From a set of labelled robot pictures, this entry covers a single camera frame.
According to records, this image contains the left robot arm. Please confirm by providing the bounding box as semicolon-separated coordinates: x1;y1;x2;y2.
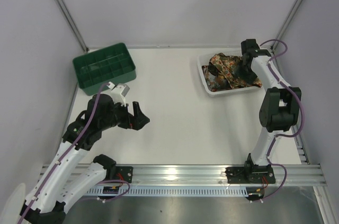
18;94;150;223

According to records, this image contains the pile of ties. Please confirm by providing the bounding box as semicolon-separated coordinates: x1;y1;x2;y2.
202;66;231;92

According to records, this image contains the right frame post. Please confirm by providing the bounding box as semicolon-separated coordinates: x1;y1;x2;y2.
274;0;304;40

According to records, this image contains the frame post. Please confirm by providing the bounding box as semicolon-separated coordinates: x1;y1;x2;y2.
54;0;89;53
274;0;304;40

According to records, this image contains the floral patterned tie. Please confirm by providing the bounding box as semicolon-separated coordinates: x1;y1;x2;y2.
209;53;262;89

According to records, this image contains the aluminium mounting rail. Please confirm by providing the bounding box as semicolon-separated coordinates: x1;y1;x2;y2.
117;164;327;186

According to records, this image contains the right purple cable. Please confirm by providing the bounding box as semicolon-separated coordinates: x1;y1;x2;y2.
248;39;304;203

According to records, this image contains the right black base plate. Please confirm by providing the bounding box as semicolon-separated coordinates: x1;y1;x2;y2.
225;165;276;184

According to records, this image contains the white slotted cable duct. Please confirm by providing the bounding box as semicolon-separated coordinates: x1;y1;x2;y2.
84;185;248;197

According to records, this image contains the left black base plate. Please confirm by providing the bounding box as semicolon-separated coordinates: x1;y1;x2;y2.
105;166;133;183

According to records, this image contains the green compartment tray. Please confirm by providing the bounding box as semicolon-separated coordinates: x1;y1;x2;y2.
73;42;137;96

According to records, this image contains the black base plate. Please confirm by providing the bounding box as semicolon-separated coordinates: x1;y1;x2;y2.
105;166;133;183
225;165;276;184

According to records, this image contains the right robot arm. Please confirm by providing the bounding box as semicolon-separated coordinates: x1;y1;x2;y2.
235;39;301;184

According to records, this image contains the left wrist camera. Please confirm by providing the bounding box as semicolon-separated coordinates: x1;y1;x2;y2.
108;82;130;106

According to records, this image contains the left frame post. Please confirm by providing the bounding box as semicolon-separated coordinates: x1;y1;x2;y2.
54;0;89;53

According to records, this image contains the white plastic basket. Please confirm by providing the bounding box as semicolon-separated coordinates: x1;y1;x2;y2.
197;53;260;97

